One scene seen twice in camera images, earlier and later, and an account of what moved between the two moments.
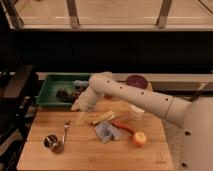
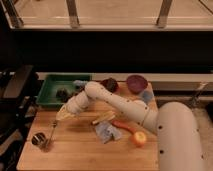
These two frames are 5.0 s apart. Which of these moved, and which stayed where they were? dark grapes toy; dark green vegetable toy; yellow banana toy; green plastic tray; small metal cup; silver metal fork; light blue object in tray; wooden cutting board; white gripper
Moved: silver metal fork; white gripper; small metal cup
Stayed: yellow banana toy; wooden cutting board; dark green vegetable toy; green plastic tray; dark grapes toy; light blue object in tray
